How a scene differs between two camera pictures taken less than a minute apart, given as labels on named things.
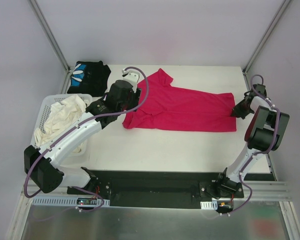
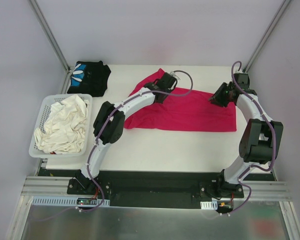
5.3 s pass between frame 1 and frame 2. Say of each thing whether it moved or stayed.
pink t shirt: stayed
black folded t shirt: stayed
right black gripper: moved
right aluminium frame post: stayed
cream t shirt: stayed
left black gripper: moved
